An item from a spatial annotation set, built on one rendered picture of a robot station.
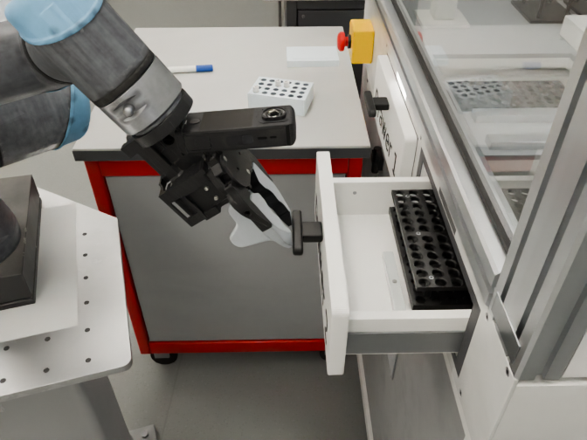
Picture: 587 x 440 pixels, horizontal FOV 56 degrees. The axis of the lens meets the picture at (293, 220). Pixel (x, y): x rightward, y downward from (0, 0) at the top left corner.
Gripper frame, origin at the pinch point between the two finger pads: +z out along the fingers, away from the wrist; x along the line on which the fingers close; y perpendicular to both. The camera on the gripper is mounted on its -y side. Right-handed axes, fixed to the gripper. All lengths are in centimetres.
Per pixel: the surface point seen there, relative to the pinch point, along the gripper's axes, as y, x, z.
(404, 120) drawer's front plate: -15.0, -22.2, 9.0
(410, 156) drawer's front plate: -13.5, -17.0, 11.6
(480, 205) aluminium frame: -20.3, 5.9, 5.1
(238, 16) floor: 77, -322, 58
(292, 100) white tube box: 6, -54, 11
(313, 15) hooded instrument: 2, -114, 18
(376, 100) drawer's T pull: -11.7, -31.4, 8.7
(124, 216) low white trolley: 49, -43, 8
